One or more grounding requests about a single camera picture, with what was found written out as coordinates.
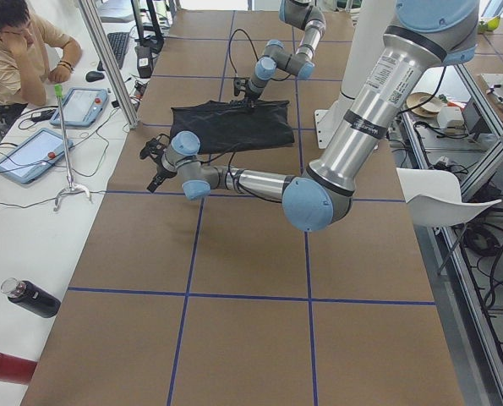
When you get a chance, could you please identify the white plastic chair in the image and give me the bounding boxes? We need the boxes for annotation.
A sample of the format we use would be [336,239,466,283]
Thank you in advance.
[397,167,501,228]

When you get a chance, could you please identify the metal reacher grabber tool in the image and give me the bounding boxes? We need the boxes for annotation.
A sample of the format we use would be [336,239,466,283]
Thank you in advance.
[53,84,91,212]

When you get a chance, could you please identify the black water bottle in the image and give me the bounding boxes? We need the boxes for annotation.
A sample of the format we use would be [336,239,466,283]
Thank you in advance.
[0,277,61,318]

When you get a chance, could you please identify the seated person in beige shirt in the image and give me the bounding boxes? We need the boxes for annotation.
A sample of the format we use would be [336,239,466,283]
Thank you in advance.
[0,1,82,126]

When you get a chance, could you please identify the white power adapter box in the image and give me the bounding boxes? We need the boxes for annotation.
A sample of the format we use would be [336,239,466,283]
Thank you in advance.
[436,106,465,132]

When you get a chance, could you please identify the red bottle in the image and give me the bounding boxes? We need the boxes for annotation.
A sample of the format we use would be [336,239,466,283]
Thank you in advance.
[0,353,37,385]

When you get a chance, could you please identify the aluminium frame post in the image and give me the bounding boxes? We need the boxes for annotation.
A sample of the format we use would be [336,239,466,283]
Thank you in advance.
[78,0,139,129]

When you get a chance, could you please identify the lower teach pendant tablet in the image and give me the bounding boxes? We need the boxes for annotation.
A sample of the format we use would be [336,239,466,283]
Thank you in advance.
[0,128,64,184]

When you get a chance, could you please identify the upper teach pendant tablet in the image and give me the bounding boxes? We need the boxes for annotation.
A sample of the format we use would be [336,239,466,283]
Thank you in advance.
[57,87,108,128]

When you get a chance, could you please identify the black computer mouse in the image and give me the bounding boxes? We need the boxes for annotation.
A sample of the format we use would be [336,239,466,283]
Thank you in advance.
[85,70,105,83]

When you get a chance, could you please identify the black keyboard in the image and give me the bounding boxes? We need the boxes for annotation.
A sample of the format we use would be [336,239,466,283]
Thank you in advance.
[107,31,130,69]

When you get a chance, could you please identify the black graphic t-shirt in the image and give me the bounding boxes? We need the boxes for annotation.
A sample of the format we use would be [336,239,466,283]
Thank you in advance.
[170,100,294,154]

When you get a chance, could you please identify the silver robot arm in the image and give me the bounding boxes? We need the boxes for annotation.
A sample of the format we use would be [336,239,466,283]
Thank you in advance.
[148,1,478,232]
[244,0,326,101]

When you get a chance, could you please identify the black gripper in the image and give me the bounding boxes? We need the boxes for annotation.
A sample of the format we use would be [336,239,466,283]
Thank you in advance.
[244,87,262,111]
[146,150,179,193]

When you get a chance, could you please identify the teach pendant tablet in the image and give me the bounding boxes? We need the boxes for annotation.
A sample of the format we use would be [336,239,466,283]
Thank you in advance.
[0,128,64,184]
[57,87,108,128]

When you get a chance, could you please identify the black braided camera cable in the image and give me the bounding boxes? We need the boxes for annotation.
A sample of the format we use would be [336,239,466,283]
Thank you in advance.
[157,133,286,204]
[227,28,263,80]

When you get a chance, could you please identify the wooden plate stack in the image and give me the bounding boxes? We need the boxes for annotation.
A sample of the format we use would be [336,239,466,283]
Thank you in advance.
[406,92,444,118]

